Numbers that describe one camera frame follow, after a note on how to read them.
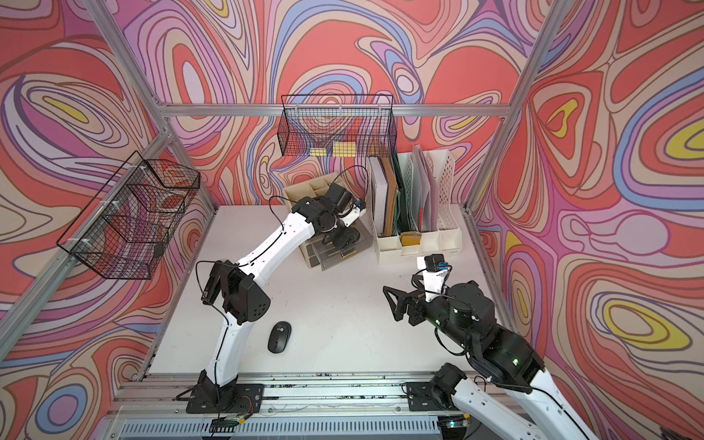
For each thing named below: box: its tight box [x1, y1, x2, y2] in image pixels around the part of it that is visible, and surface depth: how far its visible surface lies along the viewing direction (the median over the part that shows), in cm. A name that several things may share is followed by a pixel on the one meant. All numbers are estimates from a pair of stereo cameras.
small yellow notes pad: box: [309, 147, 328, 157], surface depth 85 cm
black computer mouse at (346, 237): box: [333, 227, 361, 251], surface depth 80 cm
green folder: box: [392, 151, 405, 237], surface depth 93 cm
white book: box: [367, 155, 389, 237], surface depth 97 cm
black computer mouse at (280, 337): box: [267, 320, 293, 354], surface depth 84 cm
